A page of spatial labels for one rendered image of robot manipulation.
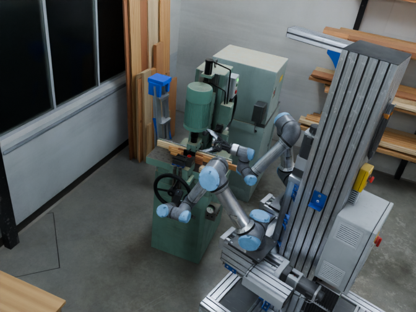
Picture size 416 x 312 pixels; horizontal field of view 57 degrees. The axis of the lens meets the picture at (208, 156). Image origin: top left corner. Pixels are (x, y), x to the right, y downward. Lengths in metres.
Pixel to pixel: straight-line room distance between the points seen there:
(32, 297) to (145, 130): 2.27
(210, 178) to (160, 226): 1.31
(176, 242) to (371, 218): 1.65
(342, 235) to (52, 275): 2.15
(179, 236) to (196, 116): 1.06
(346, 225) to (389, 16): 2.91
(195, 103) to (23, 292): 1.53
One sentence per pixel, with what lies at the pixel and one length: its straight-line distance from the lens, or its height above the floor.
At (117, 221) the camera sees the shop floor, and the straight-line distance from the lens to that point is 3.63.
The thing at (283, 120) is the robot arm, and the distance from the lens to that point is 2.44.
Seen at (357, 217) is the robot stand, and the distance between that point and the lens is 2.16.
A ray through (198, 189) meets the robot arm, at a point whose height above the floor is 1.10.
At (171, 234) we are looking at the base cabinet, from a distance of 3.20.
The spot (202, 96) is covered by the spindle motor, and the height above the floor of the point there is 1.44.
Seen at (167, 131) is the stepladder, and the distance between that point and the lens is 3.79.
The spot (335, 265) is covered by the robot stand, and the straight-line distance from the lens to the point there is 2.31.
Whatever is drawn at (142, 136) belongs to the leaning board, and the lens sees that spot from 4.25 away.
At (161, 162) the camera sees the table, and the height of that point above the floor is 0.89.
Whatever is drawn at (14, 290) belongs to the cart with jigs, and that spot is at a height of 0.53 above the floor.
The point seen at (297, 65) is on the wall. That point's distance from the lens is 4.79.
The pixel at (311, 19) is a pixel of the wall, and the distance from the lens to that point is 4.66.
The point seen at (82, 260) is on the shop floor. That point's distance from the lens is 3.34.
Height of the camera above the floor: 2.47
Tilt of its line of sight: 33 degrees down
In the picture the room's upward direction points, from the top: 8 degrees clockwise
